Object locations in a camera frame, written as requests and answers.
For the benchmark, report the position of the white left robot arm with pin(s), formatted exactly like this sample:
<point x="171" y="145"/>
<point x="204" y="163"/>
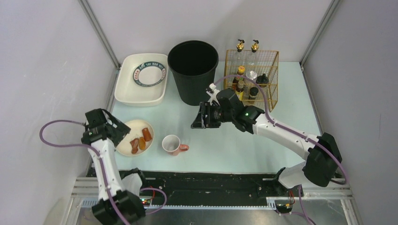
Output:
<point x="116" y="205"/>

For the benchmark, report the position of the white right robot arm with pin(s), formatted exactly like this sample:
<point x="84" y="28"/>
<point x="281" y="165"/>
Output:
<point x="320" y="153"/>

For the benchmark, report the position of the gold wire rack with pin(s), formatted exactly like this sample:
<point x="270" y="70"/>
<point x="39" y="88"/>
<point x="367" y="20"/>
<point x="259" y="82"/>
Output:
<point x="268" y="62"/>

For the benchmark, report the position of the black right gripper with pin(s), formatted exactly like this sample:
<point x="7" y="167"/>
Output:
<point x="207" y="115"/>

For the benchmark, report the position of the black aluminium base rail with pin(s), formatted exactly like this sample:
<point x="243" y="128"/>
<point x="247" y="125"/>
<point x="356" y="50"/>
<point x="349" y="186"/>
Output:
<point x="232" y="191"/>

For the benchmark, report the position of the silver lid pepper jar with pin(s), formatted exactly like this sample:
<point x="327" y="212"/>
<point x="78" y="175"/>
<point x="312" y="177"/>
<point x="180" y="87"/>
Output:
<point x="251" y="75"/>

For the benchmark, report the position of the white rectangular basin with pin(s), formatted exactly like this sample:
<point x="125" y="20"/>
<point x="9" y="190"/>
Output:
<point x="129" y="93"/>

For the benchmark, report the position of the yellow label small bottle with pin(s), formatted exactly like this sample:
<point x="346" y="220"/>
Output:
<point x="239" y="91"/>

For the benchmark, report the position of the black plastic bucket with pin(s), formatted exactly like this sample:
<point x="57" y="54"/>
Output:
<point x="193" y="64"/>

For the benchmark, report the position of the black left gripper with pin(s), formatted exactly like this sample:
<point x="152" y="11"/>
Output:
<point x="110" y="124"/>

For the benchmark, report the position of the green rimmed white plate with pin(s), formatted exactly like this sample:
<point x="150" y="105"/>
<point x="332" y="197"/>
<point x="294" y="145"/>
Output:
<point x="149" y="74"/>

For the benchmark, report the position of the dark liquid glass bottle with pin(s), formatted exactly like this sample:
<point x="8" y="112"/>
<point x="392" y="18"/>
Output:
<point x="239" y="56"/>

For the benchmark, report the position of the cream round plate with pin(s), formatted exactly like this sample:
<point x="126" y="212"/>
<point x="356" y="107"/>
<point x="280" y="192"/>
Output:
<point x="136" y="127"/>

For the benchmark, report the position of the right aluminium frame post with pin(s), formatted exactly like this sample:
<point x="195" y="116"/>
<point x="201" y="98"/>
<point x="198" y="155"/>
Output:
<point x="326" y="19"/>

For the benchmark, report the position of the orange fried tofu piece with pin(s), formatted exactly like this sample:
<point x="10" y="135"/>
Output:
<point x="146" y="134"/>

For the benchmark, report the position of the black cap small bottle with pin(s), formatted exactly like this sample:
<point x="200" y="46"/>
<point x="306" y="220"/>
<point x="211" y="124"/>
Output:
<point x="253" y="92"/>

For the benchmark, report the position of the clear glass oil bottle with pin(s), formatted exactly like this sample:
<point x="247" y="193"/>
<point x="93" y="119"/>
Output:
<point x="252" y="58"/>

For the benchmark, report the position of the small orange food piece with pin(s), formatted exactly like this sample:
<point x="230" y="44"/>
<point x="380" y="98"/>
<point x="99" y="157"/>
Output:
<point x="142" y="143"/>

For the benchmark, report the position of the aluminium frame post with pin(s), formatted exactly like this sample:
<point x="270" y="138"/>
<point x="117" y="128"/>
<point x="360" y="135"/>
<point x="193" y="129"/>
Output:
<point x="89" y="12"/>
<point x="326" y="19"/>

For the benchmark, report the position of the brown meat piece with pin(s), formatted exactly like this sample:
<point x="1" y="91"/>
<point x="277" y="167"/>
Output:
<point x="134" y="145"/>

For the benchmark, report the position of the black lid spice jar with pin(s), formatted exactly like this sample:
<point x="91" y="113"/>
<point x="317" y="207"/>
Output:
<point x="263" y="82"/>

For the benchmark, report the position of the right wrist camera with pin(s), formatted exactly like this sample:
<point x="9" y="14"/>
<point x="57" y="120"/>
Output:
<point x="212" y="91"/>

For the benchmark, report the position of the left aluminium frame post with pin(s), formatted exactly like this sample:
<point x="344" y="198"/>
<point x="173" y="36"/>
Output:
<point x="89" y="12"/>

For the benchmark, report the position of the pink white mug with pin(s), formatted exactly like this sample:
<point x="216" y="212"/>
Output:
<point x="172" y="145"/>

